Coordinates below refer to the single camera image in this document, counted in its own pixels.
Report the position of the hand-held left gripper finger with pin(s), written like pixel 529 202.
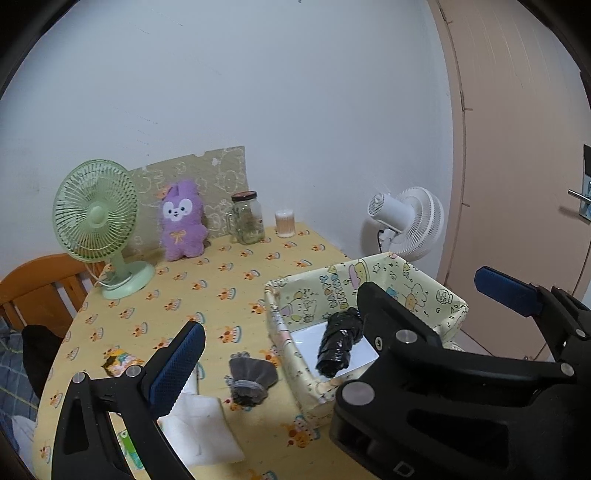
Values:
pixel 178 364

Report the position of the white towel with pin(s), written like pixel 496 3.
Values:
pixel 203 429

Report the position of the green packet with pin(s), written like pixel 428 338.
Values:
pixel 129 445

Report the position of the yellow printed tablecloth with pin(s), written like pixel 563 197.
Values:
pixel 184 295

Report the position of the grey sock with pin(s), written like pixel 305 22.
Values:
pixel 251 378

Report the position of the small colourful packet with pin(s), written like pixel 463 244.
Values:
pixel 117 362

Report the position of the white fan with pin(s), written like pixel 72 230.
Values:
pixel 406 217

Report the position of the cotton swab container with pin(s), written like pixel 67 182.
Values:
pixel 285 225

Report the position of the yellow cartoon printed storage box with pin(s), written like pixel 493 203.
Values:
pixel 304 295

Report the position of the black cloth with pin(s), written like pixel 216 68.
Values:
pixel 39 355

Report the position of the black plastic bag roll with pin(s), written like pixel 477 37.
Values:
pixel 337 346

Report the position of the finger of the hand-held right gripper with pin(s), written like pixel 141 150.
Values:
pixel 505 290
pixel 397 318

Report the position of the wooden chair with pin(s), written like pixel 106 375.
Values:
pixel 41 281

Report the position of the glass jar with dark lid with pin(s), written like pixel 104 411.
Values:
pixel 247 219

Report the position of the white striped cloth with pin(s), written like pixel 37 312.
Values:
pixel 190 381

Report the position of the green desk fan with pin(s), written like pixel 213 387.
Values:
pixel 97 214

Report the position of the beige printed board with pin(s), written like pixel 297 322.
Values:
pixel 217 170

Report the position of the beige door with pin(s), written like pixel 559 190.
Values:
pixel 517 138

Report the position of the purple plush bunny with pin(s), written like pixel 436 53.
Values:
pixel 182 226

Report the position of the blue plaid bedding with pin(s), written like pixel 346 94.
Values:
pixel 11 369

